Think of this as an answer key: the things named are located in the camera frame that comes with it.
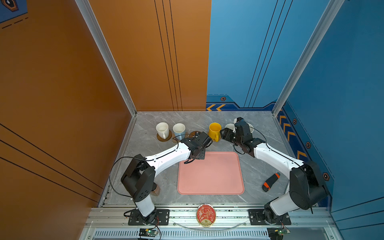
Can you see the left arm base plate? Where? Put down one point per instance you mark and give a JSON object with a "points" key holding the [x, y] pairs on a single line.
{"points": [[159, 217]]}

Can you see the light blue mug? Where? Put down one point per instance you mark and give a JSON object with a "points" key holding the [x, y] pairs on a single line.
{"points": [[179, 130]]}

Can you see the aluminium front rail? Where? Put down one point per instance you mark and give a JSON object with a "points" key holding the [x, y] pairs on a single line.
{"points": [[232, 223]]}

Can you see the brown spice jar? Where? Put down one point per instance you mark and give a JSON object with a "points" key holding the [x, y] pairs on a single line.
{"points": [[155, 189]]}

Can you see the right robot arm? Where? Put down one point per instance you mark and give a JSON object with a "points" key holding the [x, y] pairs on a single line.
{"points": [[306, 184]]}

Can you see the glossy dark brown coaster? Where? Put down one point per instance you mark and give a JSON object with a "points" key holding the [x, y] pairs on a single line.
{"points": [[194, 134]]}

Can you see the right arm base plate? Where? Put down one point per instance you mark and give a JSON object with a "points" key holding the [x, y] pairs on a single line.
{"points": [[266, 217]]}

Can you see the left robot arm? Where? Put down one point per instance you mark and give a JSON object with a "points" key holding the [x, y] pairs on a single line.
{"points": [[139, 177]]}

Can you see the black orange utility knife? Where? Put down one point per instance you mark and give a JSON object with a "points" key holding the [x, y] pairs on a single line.
{"points": [[270, 181]]}

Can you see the yellow mug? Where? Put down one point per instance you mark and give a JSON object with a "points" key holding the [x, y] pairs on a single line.
{"points": [[214, 131]]}

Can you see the plain brown wooden coaster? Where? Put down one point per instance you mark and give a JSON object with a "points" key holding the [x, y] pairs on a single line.
{"points": [[166, 139]]}

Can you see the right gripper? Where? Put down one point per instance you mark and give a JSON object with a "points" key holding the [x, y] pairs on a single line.
{"points": [[226, 134]]}

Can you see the left green circuit board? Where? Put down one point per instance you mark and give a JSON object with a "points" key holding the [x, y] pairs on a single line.
{"points": [[148, 234]]}

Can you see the paw print cork coaster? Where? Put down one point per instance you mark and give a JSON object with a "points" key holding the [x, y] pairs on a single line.
{"points": [[186, 135]]}

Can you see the pink tray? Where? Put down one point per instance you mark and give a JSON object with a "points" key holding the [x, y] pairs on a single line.
{"points": [[219, 173]]}

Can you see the purple mug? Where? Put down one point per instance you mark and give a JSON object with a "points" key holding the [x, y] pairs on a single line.
{"points": [[231, 127]]}

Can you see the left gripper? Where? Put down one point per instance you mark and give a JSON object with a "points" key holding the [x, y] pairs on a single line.
{"points": [[202, 155]]}

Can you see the right circuit board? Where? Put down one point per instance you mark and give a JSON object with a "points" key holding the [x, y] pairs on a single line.
{"points": [[278, 234]]}

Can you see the white mug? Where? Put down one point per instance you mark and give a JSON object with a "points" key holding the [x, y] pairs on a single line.
{"points": [[251, 128]]}

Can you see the cream mug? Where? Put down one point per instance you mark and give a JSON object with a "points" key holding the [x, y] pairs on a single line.
{"points": [[162, 129]]}

